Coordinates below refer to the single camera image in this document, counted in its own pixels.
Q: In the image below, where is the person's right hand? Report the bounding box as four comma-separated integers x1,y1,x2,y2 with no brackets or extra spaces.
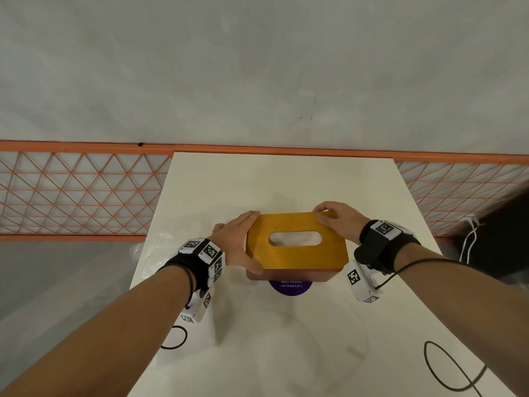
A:
312,201,371,245

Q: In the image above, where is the person's left hand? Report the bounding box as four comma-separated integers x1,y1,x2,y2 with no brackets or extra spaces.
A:
206,210,264,276

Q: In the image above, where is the yellow wooden tissue box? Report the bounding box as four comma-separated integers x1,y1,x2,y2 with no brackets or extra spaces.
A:
245,211,350,283

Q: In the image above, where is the person's left forearm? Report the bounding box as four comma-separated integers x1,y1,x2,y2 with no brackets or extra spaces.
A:
0,264,196,397

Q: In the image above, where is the person's right forearm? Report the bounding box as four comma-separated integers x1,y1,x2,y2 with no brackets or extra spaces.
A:
392,243,529,397

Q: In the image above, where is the purple round sticker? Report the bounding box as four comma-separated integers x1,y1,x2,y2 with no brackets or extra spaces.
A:
269,280,313,297

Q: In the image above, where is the clear plastic bag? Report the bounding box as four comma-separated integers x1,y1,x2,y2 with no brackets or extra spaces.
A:
129,230,182,286

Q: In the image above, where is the orange mesh fence panel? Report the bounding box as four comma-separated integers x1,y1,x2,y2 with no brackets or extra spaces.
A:
174,145,529,238
0,140,174,243

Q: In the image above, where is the black bag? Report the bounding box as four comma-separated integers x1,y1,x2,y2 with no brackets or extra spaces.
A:
454,190,529,279

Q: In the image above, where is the left wrist camera with markers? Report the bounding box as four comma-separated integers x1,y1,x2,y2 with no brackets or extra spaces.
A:
165,238,226,324

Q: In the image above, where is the wrist camera with markers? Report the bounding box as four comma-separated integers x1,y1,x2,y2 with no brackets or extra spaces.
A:
165,238,226,324
346,219,422,304

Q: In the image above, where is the right wrist camera with markers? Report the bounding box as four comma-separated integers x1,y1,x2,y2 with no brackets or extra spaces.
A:
346,219,422,304

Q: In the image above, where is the black cable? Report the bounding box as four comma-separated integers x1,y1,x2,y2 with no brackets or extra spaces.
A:
424,340,488,397
160,325,188,351

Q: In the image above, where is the white cable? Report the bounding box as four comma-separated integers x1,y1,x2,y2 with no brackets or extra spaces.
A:
460,215,481,264

